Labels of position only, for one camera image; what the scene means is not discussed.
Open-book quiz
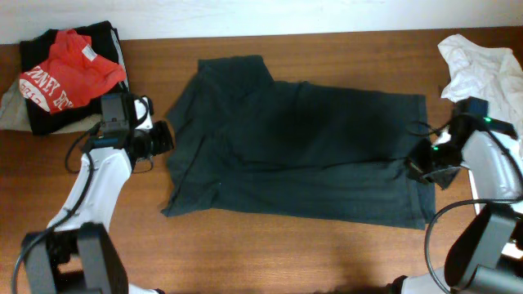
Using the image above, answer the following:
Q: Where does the dark green t-shirt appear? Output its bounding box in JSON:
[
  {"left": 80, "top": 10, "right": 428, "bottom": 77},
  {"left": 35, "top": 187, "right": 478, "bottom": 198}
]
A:
[{"left": 163, "top": 56, "right": 436, "bottom": 229}]

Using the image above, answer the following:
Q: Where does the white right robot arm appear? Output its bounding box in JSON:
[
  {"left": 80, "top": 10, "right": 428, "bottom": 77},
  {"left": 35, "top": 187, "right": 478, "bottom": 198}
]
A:
[{"left": 387, "top": 118, "right": 522, "bottom": 294}]

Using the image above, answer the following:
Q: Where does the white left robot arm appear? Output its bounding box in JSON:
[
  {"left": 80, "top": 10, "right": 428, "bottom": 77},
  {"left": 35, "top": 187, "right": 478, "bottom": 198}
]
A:
[{"left": 11, "top": 94, "right": 173, "bottom": 294}]

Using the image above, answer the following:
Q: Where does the red printed t-shirt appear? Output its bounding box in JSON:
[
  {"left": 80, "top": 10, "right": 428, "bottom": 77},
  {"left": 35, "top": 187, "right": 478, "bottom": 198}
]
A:
[{"left": 19, "top": 29, "right": 126, "bottom": 114}]

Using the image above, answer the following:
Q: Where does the white crumpled garment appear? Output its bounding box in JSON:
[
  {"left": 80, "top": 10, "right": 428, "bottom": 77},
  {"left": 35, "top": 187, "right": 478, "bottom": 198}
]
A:
[{"left": 437, "top": 34, "right": 522, "bottom": 143}]

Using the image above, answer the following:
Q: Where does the black folded garment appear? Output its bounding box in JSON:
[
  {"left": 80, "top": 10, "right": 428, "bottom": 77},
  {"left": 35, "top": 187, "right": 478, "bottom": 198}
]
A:
[{"left": 20, "top": 20, "right": 125, "bottom": 136}]

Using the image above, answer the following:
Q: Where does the grey folded garment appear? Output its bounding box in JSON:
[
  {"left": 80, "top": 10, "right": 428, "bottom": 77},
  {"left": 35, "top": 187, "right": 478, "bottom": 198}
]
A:
[{"left": 1, "top": 79, "right": 101, "bottom": 135}]

